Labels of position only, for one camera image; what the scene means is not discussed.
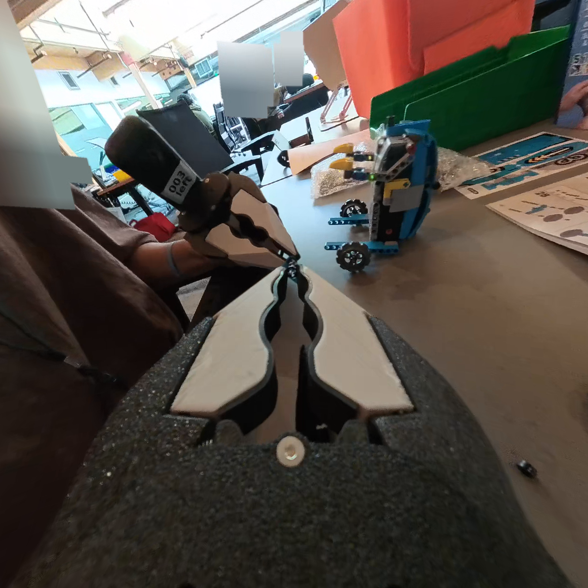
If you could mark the toy robot kit box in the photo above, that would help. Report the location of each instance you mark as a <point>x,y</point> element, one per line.
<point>574,69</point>

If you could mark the brown paper sheet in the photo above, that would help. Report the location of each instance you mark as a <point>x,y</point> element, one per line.
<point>312,151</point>

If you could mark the black tilted monitor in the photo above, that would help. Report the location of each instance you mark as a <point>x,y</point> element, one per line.
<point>193,138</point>

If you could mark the blue printed leaflet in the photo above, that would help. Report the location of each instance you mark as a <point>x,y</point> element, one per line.
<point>528,160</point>

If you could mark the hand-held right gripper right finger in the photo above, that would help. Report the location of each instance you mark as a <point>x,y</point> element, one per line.
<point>358,363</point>

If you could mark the yellow box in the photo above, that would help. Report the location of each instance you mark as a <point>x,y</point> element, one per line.
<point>121,174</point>

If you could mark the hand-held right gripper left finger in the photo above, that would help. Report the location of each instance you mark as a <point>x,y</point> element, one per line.
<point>225,358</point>

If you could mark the green storage bin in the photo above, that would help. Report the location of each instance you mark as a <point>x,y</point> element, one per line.
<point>482,101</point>

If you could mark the clear plastic parts bag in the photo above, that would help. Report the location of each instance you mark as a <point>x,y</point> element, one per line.
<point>326,181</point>

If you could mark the orange felt bag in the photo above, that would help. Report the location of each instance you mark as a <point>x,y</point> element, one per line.
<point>381,46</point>

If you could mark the blue grey toy brick robot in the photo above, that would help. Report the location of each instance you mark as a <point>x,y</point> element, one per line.
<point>404,183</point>

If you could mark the open instruction booklet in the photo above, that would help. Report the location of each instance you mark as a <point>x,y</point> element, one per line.
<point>551,216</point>

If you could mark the person's left forearm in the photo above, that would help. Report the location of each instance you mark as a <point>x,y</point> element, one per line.
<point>151,262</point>

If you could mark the wooden board stand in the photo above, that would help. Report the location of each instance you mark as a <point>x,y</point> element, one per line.
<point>321,50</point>

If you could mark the black perforated panel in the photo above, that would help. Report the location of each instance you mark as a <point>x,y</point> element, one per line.
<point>229,294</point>

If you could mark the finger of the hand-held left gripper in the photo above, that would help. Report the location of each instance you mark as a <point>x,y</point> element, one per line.
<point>243,250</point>
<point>262,216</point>

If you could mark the person's left hand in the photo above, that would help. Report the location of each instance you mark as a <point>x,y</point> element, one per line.
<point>195,262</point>

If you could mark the person's brown clothing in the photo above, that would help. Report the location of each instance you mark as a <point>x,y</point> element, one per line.
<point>69,298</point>

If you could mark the grey desk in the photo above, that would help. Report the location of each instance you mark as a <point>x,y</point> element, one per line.
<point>459,321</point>

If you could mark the black office chair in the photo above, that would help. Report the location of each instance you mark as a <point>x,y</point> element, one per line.
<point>243,138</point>

